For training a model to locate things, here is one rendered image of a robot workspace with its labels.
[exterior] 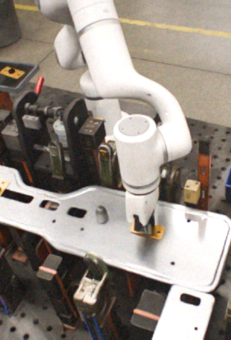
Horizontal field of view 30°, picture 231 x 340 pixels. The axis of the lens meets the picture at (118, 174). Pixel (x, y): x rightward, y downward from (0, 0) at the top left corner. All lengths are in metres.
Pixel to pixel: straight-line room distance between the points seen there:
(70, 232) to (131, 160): 0.35
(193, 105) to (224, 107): 0.21
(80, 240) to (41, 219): 0.14
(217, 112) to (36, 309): 2.04
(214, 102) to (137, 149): 2.31
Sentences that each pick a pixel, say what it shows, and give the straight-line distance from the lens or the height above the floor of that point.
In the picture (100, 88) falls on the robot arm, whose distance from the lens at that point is 0.87.
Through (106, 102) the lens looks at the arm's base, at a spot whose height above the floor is 0.97.
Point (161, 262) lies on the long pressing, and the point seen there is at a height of 1.00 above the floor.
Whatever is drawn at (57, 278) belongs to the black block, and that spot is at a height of 0.97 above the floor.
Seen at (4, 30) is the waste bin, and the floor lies 0.15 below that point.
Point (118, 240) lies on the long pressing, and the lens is 1.08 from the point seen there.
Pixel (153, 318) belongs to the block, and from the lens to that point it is 1.00.
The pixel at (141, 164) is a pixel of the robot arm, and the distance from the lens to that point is 0.85.
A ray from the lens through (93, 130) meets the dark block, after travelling 1.20.
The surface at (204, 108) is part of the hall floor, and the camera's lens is 3.06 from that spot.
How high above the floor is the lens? 1.88
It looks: 46 degrees down
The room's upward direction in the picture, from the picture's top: 10 degrees counter-clockwise
